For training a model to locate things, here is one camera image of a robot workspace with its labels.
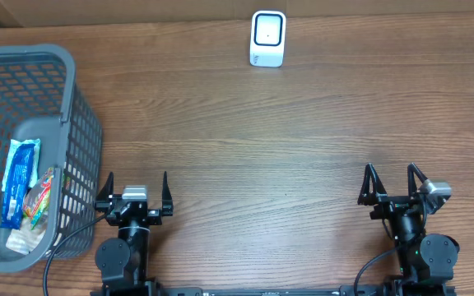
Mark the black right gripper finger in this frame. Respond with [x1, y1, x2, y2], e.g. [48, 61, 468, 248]
[407, 163, 428, 197]
[357, 163, 388, 206]

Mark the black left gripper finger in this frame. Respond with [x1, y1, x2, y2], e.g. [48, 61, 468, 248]
[95, 172, 114, 202]
[161, 171, 174, 210]

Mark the green gummy candy bag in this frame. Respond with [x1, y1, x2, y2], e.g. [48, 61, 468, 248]
[23, 167, 54, 229]

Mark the beige snack bag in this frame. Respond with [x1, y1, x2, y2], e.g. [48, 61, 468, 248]
[6, 217, 47, 255]

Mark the blue cookie packet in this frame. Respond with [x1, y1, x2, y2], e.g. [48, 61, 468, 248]
[1, 140, 35, 229]

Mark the light teal snack packet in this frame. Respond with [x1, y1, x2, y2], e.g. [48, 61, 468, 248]
[1, 139, 41, 192]

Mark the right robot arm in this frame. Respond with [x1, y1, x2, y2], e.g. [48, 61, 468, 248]
[352, 163, 460, 295]

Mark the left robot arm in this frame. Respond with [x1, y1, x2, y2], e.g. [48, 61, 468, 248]
[90, 174, 174, 296]

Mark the white barcode scanner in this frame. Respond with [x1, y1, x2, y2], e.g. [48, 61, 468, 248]
[249, 10, 286, 67]

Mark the grey plastic laundry basket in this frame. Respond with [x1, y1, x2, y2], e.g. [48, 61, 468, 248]
[0, 44, 102, 273]

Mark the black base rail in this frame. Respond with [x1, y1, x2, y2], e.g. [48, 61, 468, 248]
[91, 283, 458, 296]

